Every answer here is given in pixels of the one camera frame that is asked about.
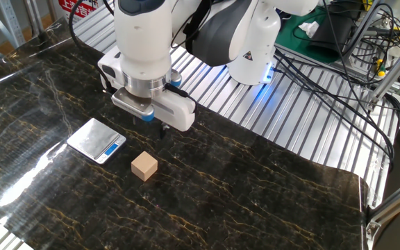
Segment silver digital scale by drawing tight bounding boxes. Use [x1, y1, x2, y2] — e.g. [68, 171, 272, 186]
[67, 117, 127, 165]

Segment black base cable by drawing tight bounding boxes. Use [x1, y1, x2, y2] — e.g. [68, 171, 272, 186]
[273, 48, 395, 167]
[272, 67, 394, 164]

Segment green cutting mat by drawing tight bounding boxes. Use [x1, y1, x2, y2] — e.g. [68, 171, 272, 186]
[274, 12, 347, 65]

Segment silver wrist camera blue ends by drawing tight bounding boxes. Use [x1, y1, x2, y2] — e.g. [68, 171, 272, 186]
[111, 86, 155, 122]

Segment perforated grey steel post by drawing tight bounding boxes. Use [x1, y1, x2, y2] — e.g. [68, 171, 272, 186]
[0, 0, 26, 45]

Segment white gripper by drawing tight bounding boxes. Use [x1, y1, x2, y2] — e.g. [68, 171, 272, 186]
[97, 47, 197, 140]

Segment black pouch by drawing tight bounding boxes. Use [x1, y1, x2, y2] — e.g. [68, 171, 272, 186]
[307, 3, 357, 58]

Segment slanted aluminium profile post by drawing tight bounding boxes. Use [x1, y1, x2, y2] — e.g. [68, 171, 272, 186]
[366, 31, 400, 112]
[342, 0, 385, 67]

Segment yellow green screwdriver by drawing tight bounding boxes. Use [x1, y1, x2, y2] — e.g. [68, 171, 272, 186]
[373, 57, 387, 78]

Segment large wooden cube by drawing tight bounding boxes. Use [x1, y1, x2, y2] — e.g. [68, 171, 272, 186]
[131, 151, 159, 182]

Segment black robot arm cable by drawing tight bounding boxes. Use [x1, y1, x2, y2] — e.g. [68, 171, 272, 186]
[67, 0, 215, 114]

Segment aluminium corner beam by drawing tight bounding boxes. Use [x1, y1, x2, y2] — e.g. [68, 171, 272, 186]
[365, 169, 400, 240]

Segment black strap on forearm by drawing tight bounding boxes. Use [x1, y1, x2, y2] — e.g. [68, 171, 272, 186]
[182, 0, 212, 46]

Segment crumpled white tissue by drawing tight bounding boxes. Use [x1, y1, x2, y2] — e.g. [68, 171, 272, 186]
[297, 20, 321, 38]

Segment white box red label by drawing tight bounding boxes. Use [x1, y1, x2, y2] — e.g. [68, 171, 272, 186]
[52, 0, 100, 26]

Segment black marble pattern mat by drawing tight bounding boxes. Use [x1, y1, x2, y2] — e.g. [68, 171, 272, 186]
[0, 17, 369, 250]

